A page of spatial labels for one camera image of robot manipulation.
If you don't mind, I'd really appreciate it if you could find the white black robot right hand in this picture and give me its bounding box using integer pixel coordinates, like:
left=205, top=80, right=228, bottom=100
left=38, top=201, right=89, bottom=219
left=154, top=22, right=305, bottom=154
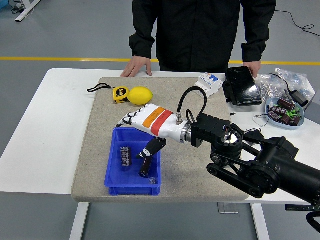
left=116, top=103, right=188, bottom=160

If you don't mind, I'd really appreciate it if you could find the person's right hand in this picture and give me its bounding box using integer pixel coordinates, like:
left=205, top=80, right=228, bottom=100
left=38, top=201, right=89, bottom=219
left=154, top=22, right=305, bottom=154
left=120, top=55, right=153, bottom=78

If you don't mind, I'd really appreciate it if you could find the person's left hand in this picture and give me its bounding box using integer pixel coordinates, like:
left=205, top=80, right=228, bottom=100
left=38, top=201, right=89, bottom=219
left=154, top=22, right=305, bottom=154
left=246, top=60, right=263, bottom=79

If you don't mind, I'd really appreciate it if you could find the blue plastic box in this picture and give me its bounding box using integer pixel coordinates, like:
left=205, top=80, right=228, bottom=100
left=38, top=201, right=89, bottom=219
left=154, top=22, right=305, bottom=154
left=104, top=126, right=163, bottom=196

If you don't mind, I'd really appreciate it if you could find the clear bag of metal washers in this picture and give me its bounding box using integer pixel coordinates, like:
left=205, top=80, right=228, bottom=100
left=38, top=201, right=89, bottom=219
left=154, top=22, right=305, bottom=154
left=257, top=73, right=288, bottom=101

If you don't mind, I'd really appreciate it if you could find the black plastic-wrapped device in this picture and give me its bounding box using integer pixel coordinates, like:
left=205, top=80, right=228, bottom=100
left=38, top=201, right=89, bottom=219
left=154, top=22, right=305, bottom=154
left=221, top=66, right=263, bottom=107

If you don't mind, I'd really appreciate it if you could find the yellow lemon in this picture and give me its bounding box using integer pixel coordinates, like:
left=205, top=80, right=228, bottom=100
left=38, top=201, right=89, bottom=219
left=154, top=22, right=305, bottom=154
left=127, top=86, right=154, bottom=106

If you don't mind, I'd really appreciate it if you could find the yellow tape measure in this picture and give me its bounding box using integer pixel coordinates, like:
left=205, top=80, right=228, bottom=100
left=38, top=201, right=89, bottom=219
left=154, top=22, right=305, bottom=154
left=86, top=84, right=130, bottom=104

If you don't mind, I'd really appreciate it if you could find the clear bag of blue parts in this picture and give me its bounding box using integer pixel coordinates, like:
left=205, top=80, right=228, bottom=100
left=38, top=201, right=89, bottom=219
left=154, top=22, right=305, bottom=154
left=273, top=67, right=316, bottom=101

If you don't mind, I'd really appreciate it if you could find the white circuit breaker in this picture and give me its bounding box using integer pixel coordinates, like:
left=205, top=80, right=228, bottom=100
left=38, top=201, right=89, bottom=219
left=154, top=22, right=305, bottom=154
left=194, top=72, right=224, bottom=100

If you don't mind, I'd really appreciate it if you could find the black power adapter brick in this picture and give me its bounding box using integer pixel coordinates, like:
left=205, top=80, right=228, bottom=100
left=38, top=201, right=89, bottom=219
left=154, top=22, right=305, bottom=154
left=291, top=89, right=310, bottom=108

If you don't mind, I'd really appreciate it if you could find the grey-brown mat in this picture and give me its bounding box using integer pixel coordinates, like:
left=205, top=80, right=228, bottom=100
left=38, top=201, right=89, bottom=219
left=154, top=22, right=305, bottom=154
left=70, top=76, right=251, bottom=204

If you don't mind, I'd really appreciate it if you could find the light blue bowl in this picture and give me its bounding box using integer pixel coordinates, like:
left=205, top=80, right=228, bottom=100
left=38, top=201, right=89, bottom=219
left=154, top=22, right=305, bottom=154
left=264, top=96, right=306, bottom=131

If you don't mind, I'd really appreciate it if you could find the person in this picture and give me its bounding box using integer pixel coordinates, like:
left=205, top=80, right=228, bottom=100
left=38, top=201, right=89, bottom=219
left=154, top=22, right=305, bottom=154
left=120, top=0, right=278, bottom=79

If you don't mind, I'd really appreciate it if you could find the white table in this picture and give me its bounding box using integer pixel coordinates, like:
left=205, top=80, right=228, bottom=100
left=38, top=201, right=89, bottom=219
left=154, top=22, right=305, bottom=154
left=0, top=68, right=320, bottom=205

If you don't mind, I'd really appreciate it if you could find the white furniture foot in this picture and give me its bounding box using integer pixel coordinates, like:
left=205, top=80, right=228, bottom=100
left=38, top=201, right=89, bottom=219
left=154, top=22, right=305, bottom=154
left=14, top=0, right=42, bottom=24

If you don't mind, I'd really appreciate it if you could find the white table leg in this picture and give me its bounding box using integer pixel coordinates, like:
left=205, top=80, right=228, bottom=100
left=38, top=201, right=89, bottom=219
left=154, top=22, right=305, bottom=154
left=250, top=203, right=271, bottom=240
left=69, top=202, right=90, bottom=240

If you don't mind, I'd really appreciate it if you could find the thin black cord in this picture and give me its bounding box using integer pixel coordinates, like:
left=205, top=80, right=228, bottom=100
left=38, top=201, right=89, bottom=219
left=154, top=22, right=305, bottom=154
left=229, top=112, right=273, bottom=133

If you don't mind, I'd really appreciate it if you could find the black floor cable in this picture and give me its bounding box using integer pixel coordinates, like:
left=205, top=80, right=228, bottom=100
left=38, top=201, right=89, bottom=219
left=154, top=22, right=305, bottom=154
left=274, top=9, right=320, bottom=38

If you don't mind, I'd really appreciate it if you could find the grey metal bracket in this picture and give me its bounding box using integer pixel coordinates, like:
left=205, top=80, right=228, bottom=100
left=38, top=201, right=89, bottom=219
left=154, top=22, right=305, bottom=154
left=216, top=202, right=240, bottom=215

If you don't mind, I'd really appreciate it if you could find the black cable bundle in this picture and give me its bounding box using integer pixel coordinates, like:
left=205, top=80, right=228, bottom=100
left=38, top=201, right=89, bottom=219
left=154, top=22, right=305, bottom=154
left=10, top=2, right=26, bottom=15

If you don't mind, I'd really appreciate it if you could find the black robot torso bracket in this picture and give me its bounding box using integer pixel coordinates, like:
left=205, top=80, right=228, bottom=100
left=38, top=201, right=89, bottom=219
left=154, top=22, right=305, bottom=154
left=284, top=203, right=320, bottom=235

